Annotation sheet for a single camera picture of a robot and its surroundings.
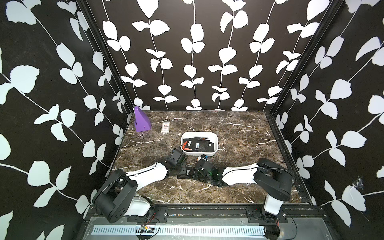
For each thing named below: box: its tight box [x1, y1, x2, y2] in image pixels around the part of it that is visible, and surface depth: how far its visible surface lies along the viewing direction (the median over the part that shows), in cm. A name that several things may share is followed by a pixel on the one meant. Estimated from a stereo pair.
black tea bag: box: [185, 136, 215, 153], surface depth 97 cm
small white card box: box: [161, 122, 170, 134], surface depth 110 cm
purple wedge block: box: [134, 106, 151, 132], surface depth 106 cm
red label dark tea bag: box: [182, 138, 196, 152], surface depth 97 cm
